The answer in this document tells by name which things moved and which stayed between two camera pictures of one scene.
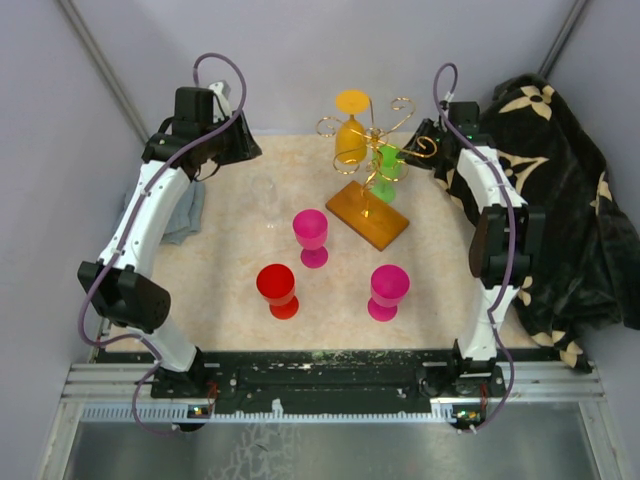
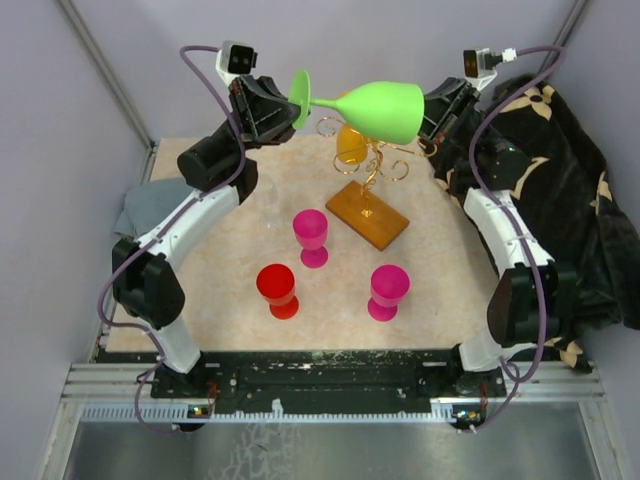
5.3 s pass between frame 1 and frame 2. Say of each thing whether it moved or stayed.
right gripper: moved
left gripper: moved
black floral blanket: stayed
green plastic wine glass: moved
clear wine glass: stayed
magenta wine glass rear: stayed
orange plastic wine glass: stayed
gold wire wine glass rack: stayed
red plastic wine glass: stayed
